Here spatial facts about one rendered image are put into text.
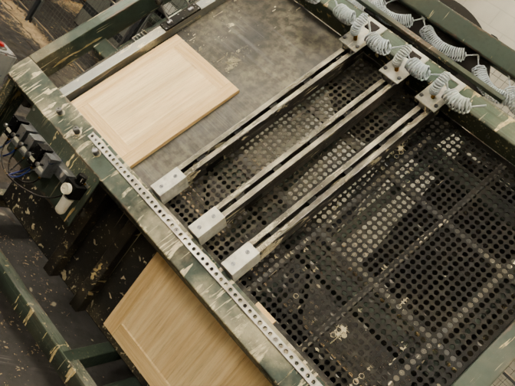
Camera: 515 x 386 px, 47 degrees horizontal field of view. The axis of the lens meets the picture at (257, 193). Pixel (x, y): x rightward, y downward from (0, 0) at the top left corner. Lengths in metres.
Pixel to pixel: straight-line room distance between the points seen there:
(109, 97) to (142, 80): 0.16
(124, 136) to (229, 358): 0.97
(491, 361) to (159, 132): 1.47
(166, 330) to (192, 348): 0.14
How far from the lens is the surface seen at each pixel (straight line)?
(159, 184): 2.23
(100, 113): 2.56
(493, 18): 7.33
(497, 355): 2.07
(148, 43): 2.73
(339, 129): 2.33
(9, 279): 2.72
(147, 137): 2.43
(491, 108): 2.46
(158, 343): 2.48
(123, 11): 2.90
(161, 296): 2.45
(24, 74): 2.77
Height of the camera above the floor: 1.70
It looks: 15 degrees down
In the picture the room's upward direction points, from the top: 38 degrees clockwise
